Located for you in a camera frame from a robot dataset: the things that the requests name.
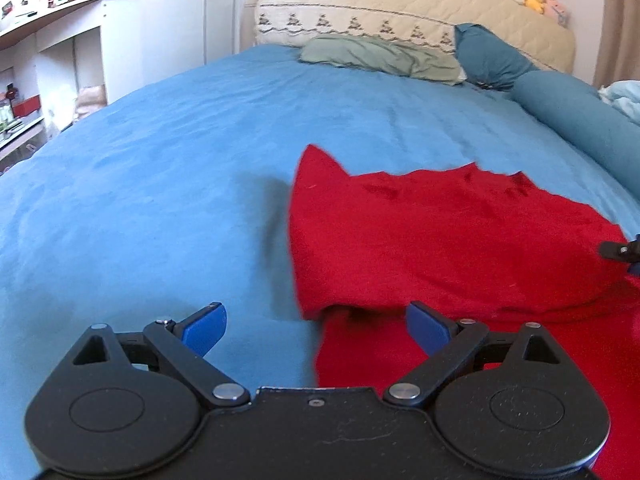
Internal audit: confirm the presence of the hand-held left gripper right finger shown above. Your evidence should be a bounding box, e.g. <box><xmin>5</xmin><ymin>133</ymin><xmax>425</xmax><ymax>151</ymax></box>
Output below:
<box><xmin>382</xmin><ymin>301</ymin><xmax>564</xmax><ymax>409</ymax></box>

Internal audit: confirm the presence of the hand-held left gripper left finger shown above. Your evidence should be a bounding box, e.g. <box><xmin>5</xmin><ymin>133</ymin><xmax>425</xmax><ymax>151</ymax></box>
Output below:
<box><xmin>72</xmin><ymin>302</ymin><xmax>251</xmax><ymax>409</ymax></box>

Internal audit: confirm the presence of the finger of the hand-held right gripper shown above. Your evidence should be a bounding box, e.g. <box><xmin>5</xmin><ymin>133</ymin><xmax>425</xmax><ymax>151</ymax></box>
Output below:
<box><xmin>599</xmin><ymin>234</ymin><xmax>640</xmax><ymax>277</ymax></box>

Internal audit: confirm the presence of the red garment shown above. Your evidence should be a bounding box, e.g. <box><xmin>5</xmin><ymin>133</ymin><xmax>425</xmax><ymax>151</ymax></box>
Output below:
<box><xmin>287</xmin><ymin>144</ymin><xmax>640</xmax><ymax>480</ymax></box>

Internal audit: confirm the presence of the teal bolster pillow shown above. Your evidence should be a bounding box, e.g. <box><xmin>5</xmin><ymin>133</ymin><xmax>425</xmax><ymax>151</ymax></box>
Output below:
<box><xmin>510</xmin><ymin>70</ymin><xmax>640</xmax><ymax>187</ymax></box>

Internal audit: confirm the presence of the light blue blanket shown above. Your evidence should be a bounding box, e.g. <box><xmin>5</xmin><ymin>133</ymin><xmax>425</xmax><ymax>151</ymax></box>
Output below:
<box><xmin>597</xmin><ymin>80</ymin><xmax>640</xmax><ymax>126</ymax></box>

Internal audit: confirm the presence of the blue bed sheet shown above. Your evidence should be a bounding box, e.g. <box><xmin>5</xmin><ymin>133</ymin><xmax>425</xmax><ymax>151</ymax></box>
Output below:
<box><xmin>0</xmin><ymin>42</ymin><xmax>640</xmax><ymax>480</ymax></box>

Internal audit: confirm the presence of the beige curtain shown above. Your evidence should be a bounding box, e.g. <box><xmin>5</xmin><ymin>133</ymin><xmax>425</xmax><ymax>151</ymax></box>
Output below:
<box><xmin>592</xmin><ymin>0</ymin><xmax>640</xmax><ymax>89</ymax></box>

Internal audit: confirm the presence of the pale pink plush toy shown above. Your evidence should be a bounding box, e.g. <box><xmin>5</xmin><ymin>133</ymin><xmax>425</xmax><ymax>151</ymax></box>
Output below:
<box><xmin>543</xmin><ymin>0</ymin><xmax>571</xmax><ymax>27</ymax></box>

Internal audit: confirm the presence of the pale pink cloth bundle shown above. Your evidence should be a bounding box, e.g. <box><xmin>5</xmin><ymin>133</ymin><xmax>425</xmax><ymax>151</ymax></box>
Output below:
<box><xmin>74</xmin><ymin>85</ymin><xmax>107</xmax><ymax>122</ymax></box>

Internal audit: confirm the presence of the green pillow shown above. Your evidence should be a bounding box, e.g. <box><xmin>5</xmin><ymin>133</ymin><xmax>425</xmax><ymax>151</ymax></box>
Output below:
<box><xmin>299</xmin><ymin>35</ymin><xmax>467</xmax><ymax>86</ymax></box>

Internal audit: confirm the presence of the red box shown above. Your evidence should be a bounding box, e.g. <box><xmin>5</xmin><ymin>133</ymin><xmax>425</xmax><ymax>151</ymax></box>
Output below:
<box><xmin>11</xmin><ymin>96</ymin><xmax>41</xmax><ymax>117</ymax></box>

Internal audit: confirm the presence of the white shelf unit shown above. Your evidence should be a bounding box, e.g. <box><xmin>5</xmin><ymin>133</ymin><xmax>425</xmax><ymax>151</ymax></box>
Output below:
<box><xmin>0</xmin><ymin>0</ymin><xmax>146</xmax><ymax>173</ymax></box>

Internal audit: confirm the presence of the white wardrobe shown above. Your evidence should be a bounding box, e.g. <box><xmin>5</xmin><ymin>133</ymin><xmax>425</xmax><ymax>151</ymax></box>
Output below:
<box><xmin>136</xmin><ymin>0</ymin><xmax>242</xmax><ymax>92</ymax></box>

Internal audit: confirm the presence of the cream quilted headboard cover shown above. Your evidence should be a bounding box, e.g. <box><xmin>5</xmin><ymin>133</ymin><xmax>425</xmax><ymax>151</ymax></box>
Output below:
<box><xmin>255</xmin><ymin>0</ymin><xmax>576</xmax><ymax>74</ymax></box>

